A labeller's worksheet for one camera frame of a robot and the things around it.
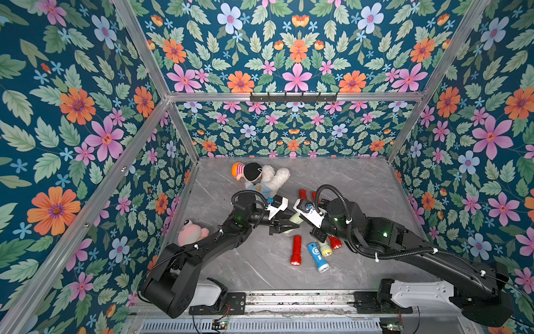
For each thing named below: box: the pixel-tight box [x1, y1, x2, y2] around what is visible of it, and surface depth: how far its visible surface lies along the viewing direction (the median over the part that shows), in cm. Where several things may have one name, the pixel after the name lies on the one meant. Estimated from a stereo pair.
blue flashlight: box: [307, 242, 331, 273], surface depth 84 cm
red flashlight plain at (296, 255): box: [290, 235, 302, 266], surface depth 85 cm
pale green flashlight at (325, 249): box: [319, 240, 334, 257], surface depth 85 cm
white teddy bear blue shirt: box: [244, 164, 291, 200], surface depth 101 cm
